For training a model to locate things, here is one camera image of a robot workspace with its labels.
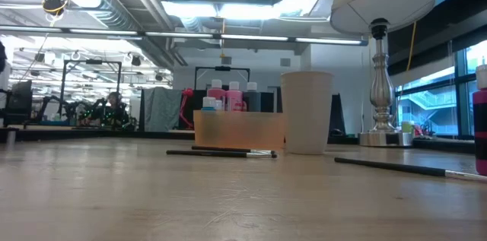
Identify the dark grey large paint bottle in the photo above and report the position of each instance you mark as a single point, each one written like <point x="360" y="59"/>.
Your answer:
<point x="252" y="100"/>

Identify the orange translucent plastic bin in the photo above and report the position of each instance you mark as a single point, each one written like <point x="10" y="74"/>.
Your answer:
<point x="239" y="130"/>

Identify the coral large paint bottle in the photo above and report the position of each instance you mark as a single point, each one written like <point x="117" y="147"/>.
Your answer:
<point x="217" y="89"/>

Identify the blue small paint bottle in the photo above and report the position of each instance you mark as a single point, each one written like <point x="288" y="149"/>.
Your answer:
<point x="208" y="103"/>

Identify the white paper cup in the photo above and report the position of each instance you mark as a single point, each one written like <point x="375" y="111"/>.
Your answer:
<point x="307" y="119"/>

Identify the magenta small paint bottle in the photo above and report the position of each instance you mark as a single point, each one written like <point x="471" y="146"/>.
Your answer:
<point x="481" y="127"/>

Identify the black background robot arm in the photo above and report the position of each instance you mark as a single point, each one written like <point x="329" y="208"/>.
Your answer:
<point x="57" y="106"/>

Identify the black background screen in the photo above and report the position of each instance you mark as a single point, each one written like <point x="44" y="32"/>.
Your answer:
<point x="199" y="100"/>

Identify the grey hanging cloth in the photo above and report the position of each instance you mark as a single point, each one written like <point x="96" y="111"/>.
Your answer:
<point x="161" y="108"/>

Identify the black hanging spotlight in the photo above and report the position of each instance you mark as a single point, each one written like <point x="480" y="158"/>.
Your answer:
<point x="159" y="77"/>
<point x="135" y="60"/>

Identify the bright ceiling light panel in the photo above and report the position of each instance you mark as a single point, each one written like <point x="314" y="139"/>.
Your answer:
<point x="243" y="11"/>

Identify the long ceiling light strip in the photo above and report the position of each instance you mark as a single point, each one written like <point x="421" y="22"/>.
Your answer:
<point x="179" y="35"/>

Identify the person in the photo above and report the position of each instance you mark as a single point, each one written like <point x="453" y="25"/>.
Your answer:
<point x="114" y="110"/>

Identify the small green object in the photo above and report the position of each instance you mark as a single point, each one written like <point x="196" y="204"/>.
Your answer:
<point x="408" y="126"/>

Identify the small red object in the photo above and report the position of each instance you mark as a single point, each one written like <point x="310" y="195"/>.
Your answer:
<point x="419" y="130"/>

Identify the dark background monitor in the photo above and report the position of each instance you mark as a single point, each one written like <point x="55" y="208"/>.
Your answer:
<point x="21" y="100"/>

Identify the black gantry frame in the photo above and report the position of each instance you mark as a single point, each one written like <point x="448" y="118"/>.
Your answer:
<point x="222" y="68"/>
<point x="93" y="61"/>

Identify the silver ceiling duct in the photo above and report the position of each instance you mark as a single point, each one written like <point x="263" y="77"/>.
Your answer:
<point x="110" y="16"/>

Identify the small grey post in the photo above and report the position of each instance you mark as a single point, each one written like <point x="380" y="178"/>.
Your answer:
<point x="11" y="137"/>

